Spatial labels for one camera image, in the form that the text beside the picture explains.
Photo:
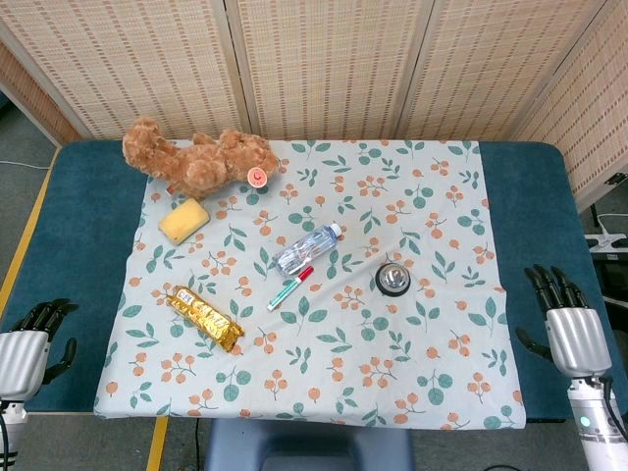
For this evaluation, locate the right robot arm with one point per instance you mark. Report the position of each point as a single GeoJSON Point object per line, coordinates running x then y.
{"type": "Point", "coordinates": [597, 422]}

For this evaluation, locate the brown teddy bear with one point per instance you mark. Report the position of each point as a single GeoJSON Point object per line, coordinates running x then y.
{"type": "Point", "coordinates": [196, 157]}

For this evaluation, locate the red capped whiteboard marker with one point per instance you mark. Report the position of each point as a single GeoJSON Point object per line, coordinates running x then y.
{"type": "Point", "coordinates": [290, 288]}

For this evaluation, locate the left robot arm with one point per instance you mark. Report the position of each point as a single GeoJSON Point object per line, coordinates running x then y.
{"type": "Point", "coordinates": [11, 427]}

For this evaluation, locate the clear plastic water bottle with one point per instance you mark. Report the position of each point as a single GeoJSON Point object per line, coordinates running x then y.
{"type": "Point", "coordinates": [306, 248]}

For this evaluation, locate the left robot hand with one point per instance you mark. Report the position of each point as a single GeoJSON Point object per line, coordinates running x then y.
{"type": "Point", "coordinates": [22, 350]}

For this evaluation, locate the floral patterned tablecloth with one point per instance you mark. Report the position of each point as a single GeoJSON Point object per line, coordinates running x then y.
{"type": "Point", "coordinates": [314, 284]}

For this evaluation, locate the gold foil snack package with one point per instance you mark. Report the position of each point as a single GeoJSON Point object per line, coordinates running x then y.
{"type": "Point", "coordinates": [203, 319]}

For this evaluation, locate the yellow sponge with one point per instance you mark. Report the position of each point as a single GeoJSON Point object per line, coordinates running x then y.
{"type": "Point", "coordinates": [184, 221]}

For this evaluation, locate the black round call bell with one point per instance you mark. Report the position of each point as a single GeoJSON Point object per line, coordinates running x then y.
{"type": "Point", "coordinates": [393, 279]}

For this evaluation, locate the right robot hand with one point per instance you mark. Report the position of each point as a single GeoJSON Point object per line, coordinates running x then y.
{"type": "Point", "coordinates": [575, 338]}

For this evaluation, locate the woven folding screen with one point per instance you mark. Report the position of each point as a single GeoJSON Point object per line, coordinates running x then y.
{"type": "Point", "coordinates": [314, 68]}

